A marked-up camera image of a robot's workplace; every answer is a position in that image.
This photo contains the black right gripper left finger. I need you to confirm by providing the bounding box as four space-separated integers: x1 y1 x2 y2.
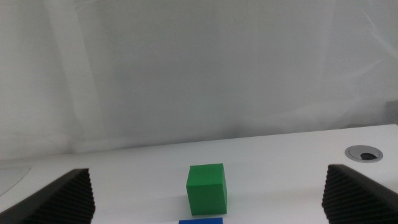
0 168 96 224

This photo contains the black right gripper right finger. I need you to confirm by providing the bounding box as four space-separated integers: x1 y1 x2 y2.
321 164 398 224

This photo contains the blue cube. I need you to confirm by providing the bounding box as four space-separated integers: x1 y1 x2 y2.
178 217 224 224

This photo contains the green cube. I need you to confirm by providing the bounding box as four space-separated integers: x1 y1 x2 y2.
185 162 228 217

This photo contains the white backdrop curtain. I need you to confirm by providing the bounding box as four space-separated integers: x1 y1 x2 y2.
0 0 398 161

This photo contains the grey round cable grommet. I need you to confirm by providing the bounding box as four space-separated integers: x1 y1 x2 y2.
344 144 384 164

